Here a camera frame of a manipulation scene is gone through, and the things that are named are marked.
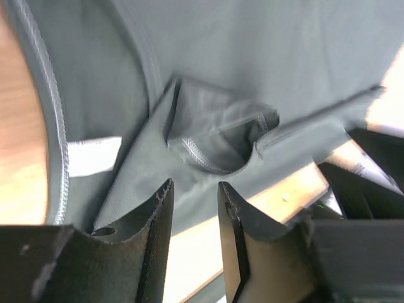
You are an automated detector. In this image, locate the grey t shirt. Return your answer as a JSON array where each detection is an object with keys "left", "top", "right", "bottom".
[{"left": 4, "top": 1, "right": 403, "bottom": 234}]

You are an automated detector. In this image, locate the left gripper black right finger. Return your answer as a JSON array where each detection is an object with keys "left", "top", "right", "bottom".
[{"left": 218, "top": 182, "right": 333, "bottom": 302}]

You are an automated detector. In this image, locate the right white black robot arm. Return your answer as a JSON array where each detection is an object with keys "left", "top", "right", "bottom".
[{"left": 317, "top": 127, "right": 403, "bottom": 220}]

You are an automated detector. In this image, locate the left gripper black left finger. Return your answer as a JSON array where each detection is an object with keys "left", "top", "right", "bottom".
[{"left": 1, "top": 179, "right": 174, "bottom": 302}]

